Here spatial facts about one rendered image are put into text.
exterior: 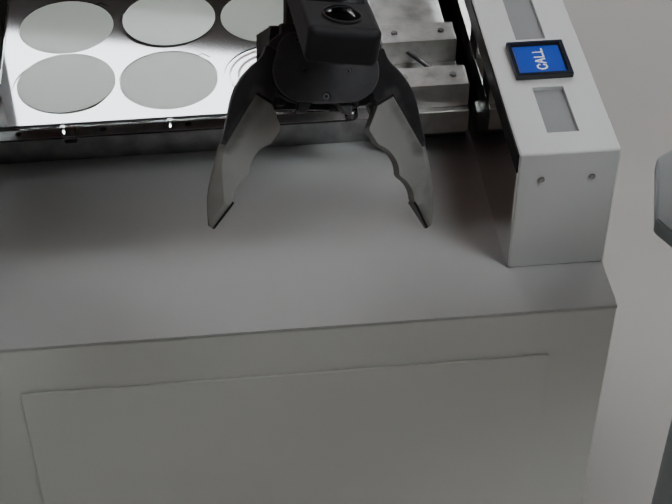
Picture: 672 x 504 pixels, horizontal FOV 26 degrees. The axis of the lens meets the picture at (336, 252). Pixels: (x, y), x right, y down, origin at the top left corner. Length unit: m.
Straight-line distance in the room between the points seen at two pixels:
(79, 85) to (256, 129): 0.57
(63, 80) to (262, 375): 0.38
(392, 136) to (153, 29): 0.65
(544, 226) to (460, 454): 0.27
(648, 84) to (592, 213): 1.72
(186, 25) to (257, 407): 0.43
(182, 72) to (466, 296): 0.39
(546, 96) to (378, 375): 0.31
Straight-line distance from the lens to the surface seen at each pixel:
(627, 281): 2.63
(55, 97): 1.51
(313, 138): 1.55
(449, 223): 1.46
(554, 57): 1.44
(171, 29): 1.59
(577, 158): 1.34
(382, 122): 0.99
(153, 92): 1.50
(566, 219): 1.39
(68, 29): 1.61
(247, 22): 1.60
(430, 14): 1.65
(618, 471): 2.33
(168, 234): 1.45
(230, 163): 0.97
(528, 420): 1.49
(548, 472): 1.57
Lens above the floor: 1.78
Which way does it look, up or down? 43 degrees down
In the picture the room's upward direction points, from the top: straight up
